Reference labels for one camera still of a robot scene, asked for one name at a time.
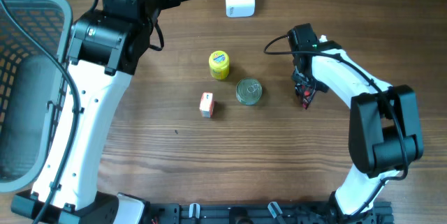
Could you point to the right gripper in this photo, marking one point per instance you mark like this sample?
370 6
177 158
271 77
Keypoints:
318 85

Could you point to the black red snack packet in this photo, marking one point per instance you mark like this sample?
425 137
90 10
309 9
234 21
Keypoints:
307 97

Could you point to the silver tin can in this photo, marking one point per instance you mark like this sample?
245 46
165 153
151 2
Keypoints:
249 91

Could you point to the yellow cylindrical bottle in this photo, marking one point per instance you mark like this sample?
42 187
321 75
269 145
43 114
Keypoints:
219 63

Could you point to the red white small carton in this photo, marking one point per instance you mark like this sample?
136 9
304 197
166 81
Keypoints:
206 106

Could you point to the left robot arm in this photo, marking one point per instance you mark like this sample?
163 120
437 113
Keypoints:
105 45

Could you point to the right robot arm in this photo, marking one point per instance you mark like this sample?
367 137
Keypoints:
385 135

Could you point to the grey plastic mesh basket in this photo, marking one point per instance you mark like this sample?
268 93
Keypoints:
32 88

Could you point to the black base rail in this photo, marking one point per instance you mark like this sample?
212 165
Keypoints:
271 213

